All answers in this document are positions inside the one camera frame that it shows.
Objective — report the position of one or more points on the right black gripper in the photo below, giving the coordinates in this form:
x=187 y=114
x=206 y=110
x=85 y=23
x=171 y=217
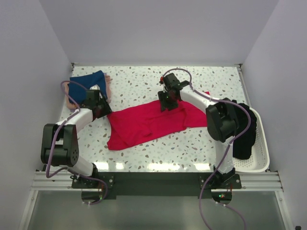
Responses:
x=164 y=104

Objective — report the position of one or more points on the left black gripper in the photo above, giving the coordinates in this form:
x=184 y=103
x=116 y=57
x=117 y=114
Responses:
x=107 y=109

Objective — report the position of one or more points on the red t shirt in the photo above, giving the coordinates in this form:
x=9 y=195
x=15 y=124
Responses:
x=146 y=122

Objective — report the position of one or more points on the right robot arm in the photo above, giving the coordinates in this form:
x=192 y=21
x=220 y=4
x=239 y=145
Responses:
x=222 y=123

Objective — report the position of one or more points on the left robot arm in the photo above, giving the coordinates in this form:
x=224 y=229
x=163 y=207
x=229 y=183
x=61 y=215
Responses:
x=60 y=148

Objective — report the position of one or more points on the folded pink t shirt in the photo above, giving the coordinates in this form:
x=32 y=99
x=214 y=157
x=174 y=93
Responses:
x=77 y=91

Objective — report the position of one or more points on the black t shirt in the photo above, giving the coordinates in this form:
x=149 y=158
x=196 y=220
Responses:
x=242 y=146

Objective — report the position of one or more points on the white perforated tray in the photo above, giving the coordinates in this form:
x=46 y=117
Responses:
x=259 y=160

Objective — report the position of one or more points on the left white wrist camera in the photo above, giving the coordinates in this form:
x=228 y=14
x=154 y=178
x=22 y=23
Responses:
x=95 y=87

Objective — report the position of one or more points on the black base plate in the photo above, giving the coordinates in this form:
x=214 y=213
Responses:
x=110 y=185

